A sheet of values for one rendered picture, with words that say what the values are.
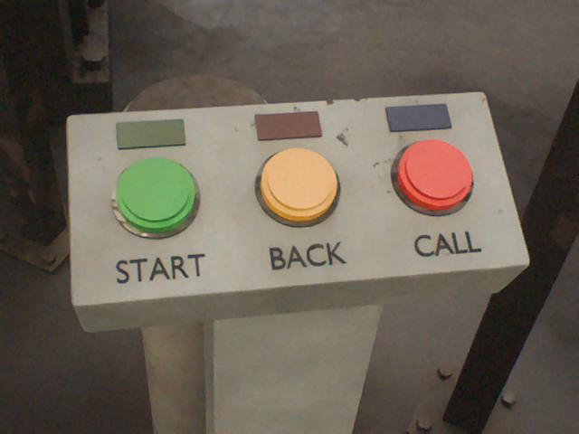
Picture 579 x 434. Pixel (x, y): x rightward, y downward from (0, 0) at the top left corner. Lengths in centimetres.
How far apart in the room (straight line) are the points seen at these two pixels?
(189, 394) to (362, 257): 39
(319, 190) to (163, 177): 8
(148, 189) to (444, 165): 16
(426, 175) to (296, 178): 7
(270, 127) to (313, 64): 112
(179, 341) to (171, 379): 7
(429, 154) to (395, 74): 112
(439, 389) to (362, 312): 62
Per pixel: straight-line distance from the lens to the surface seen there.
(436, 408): 106
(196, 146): 43
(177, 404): 80
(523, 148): 145
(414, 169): 43
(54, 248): 121
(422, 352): 111
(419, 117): 46
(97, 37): 150
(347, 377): 52
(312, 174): 42
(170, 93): 62
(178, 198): 41
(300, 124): 44
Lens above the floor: 89
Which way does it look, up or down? 46 degrees down
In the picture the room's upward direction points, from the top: 5 degrees clockwise
